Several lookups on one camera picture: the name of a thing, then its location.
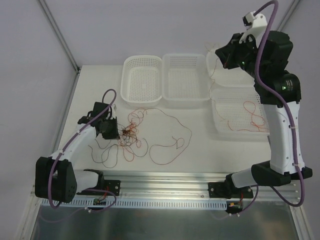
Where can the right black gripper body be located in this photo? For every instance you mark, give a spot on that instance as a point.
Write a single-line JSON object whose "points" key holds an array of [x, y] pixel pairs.
{"points": [[223, 57]]}

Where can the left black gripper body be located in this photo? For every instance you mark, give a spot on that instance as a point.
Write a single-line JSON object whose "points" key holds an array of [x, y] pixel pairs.
{"points": [[110, 128]]}

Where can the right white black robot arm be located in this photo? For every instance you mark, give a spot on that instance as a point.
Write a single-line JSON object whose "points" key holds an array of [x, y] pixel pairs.
{"points": [[280, 94]]}

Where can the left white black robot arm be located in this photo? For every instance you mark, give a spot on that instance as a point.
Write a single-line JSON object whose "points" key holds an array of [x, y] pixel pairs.
{"points": [[55, 177]]}

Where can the solid white tub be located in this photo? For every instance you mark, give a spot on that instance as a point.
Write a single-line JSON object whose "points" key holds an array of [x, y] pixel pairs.
{"points": [[236, 77]]}

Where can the translucent middle white basket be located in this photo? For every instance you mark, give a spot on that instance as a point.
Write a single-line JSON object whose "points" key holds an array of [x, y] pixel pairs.
{"points": [[185, 81]]}

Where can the large perforated white basket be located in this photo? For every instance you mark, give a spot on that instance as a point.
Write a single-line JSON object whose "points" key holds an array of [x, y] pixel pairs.
{"points": [[238, 112]]}

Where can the rounded perforated white basket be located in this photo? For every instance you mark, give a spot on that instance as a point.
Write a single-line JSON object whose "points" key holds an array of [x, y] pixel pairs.
{"points": [[141, 81]]}

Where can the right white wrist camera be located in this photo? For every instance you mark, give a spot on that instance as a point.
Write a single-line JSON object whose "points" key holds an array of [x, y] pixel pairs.
{"points": [[254, 24]]}

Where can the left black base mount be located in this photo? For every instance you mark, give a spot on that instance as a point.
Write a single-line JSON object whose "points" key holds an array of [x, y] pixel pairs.
{"points": [[112, 186]]}

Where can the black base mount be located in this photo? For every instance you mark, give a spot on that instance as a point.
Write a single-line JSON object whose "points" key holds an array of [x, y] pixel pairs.
{"points": [[222, 190], [112, 186]]}

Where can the right aluminium frame post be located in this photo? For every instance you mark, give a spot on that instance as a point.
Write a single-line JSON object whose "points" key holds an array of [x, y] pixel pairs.
{"points": [[288, 14]]}

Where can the aluminium frame post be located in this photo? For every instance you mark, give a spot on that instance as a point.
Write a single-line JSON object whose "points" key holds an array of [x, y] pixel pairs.
{"points": [[288, 14], [58, 34]]}

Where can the left aluminium frame post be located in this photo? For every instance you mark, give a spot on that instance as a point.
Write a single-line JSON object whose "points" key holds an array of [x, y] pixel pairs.
{"points": [[58, 34]]}

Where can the white slotted cable duct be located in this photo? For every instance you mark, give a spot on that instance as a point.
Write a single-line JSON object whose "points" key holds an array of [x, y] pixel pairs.
{"points": [[136, 203]]}

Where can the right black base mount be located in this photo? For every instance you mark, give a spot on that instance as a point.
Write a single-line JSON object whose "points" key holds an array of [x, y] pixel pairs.
{"points": [[222, 190]]}

